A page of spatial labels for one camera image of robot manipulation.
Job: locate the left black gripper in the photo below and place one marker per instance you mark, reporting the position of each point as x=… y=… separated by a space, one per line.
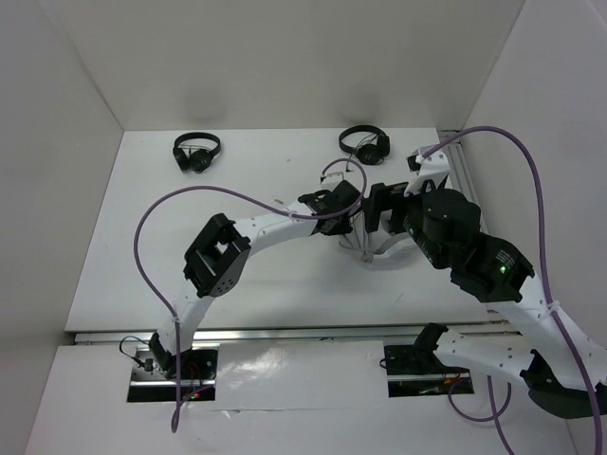
x=342 y=227

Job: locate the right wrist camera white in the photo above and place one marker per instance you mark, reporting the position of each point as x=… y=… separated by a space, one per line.
x=430 y=171

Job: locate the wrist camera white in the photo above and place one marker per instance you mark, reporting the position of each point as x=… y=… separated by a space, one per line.
x=430 y=171
x=329 y=181

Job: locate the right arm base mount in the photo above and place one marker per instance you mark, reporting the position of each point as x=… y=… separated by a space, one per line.
x=411 y=373

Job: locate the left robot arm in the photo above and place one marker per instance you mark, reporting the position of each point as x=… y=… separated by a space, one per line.
x=215 y=260

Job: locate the black headphones right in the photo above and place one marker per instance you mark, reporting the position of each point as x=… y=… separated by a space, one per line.
x=372 y=149

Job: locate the aluminium rail front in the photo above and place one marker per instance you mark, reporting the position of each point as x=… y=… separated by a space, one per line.
x=492 y=328

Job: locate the black headphones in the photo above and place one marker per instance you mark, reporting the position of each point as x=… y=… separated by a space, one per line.
x=194 y=157
x=372 y=149

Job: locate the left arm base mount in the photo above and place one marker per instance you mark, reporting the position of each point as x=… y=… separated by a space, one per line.
x=149 y=383

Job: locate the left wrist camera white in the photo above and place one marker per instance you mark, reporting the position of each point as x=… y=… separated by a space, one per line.
x=329 y=181

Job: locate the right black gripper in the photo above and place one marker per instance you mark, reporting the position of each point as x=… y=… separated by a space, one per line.
x=384 y=196

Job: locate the black headphones left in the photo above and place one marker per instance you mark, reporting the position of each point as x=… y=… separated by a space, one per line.
x=194 y=157

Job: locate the white grey headphones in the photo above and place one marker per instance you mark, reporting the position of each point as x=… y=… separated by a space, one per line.
x=392 y=254

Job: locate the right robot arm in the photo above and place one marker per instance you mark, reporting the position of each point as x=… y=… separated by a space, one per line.
x=563 y=369

